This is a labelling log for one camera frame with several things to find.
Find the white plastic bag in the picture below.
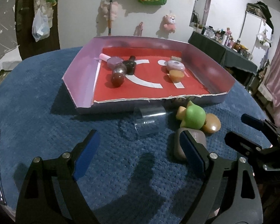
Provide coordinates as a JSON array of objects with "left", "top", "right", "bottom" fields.
[{"left": 32, "top": 9, "right": 50, "bottom": 42}]

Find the orange mop handle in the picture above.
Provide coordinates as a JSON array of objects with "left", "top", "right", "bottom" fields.
[{"left": 108, "top": 0, "right": 113, "bottom": 36}]

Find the clear plastic cup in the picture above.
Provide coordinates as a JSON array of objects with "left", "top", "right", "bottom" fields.
[{"left": 133, "top": 106, "right": 168, "bottom": 136}]

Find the dark red ball bottle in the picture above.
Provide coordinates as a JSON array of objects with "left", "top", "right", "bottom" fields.
[{"left": 111, "top": 64, "right": 127, "bottom": 88}]

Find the white refrigerator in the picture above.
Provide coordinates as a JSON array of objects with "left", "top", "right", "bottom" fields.
[{"left": 240, "top": 12, "right": 272, "bottom": 67}]

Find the black nail polish bottle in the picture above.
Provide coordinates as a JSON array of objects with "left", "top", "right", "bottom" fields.
[{"left": 123, "top": 56, "right": 136, "bottom": 75}]

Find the dark wooden door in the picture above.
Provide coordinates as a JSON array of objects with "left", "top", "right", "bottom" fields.
[{"left": 14, "top": 0, "right": 60, "bottom": 60}]

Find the blue textured table cloth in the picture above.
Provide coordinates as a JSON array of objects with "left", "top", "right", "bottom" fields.
[{"left": 0, "top": 46, "right": 271, "bottom": 224}]

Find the red and lilac cardboard tray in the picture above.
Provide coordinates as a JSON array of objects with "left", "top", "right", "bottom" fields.
[{"left": 63, "top": 36, "right": 235, "bottom": 114}]

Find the pink hanging strap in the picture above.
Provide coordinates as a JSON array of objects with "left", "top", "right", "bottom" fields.
[{"left": 135, "top": 21, "right": 144, "bottom": 37}]

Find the dark cloth covered side table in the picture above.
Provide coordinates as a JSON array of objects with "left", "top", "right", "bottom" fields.
[{"left": 188, "top": 32, "right": 257, "bottom": 75}]

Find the pink oval case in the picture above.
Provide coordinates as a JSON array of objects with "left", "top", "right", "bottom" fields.
[{"left": 166, "top": 60, "right": 185, "bottom": 72}]

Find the pink plush on wall right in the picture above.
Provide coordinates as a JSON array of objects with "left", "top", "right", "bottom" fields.
[{"left": 163, "top": 14, "right": 176, "bottom": 32}]

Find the pink plush behind mop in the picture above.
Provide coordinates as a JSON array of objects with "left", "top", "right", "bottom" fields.
[{"left": 100, "top": 1, "right": 119, "bottom": 22}]

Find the lilac nail polish bottle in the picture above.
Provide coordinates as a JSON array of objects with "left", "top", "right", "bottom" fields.
[{"left": 99, "top": 53, "right": 123, "bottom": 69}]

